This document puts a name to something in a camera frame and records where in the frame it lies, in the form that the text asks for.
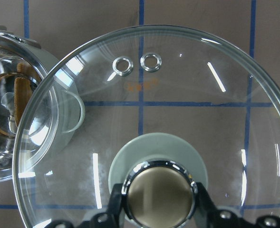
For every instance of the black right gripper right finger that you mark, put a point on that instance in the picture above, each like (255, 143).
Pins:
(207, 215)

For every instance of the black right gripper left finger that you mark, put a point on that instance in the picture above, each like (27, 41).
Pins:
(114, 215)

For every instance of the glass pot lid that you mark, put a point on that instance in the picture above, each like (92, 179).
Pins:
(165, 107)

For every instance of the pale green electric pot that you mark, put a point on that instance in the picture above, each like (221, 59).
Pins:
(25, 112)

